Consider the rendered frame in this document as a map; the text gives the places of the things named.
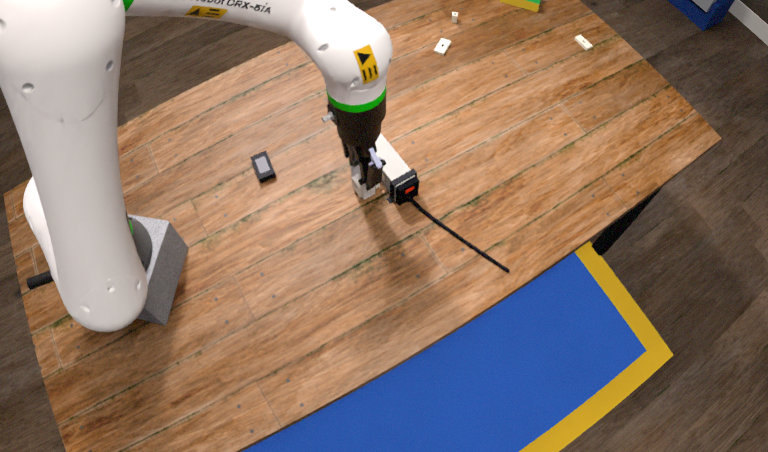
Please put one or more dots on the white charger with gold prongs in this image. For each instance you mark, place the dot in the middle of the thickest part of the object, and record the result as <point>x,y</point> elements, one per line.
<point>357,186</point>

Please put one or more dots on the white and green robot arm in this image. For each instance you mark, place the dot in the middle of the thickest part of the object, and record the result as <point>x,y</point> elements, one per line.
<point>59,73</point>

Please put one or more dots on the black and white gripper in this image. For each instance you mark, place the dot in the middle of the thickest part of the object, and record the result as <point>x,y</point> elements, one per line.
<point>366,158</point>

